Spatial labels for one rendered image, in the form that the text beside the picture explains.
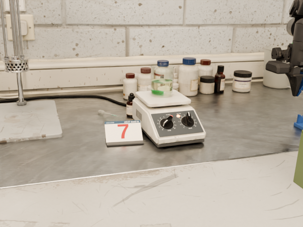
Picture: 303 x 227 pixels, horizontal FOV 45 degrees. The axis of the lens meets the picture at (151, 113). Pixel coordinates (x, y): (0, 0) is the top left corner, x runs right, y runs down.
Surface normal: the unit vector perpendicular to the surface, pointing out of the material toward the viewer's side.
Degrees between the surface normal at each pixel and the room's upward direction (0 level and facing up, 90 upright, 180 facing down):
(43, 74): 90
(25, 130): 0
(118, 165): 0
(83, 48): 90
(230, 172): 0
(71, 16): 90
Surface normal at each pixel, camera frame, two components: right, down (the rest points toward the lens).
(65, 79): 0.30, 0.32
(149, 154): 0.03, -0.95
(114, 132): 0.15, -0.52
